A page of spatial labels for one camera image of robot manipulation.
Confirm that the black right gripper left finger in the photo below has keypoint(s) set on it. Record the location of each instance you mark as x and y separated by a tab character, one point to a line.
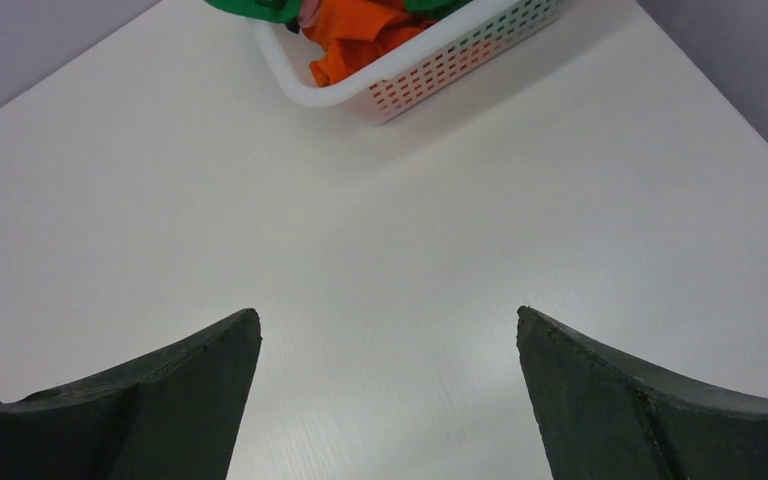
173	413

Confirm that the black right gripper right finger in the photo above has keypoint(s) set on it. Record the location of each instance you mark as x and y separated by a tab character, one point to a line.
605	414

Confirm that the green t shirt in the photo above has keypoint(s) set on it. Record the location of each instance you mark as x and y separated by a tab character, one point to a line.
285	11

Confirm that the white plastic laundry basket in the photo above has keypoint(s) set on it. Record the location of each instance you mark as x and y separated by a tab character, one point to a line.
423	66

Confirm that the orange t shirt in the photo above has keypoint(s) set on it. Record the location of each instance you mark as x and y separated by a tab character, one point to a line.
355	33

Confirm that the pink t shirt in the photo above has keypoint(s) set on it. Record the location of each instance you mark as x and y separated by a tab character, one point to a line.
308	13

